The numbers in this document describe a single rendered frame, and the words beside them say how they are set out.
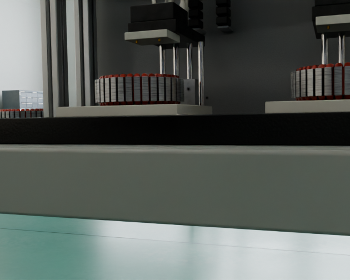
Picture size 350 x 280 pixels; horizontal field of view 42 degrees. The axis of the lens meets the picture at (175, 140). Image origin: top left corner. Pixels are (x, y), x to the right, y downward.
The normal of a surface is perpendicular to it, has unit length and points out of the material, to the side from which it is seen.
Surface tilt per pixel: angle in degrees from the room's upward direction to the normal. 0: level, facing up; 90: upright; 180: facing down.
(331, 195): 90
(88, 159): 90
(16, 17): 90
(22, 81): 90
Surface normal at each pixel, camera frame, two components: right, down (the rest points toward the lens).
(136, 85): 0.02, 0.05
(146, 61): -0.33, 0.06
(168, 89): 0.65, 0.03
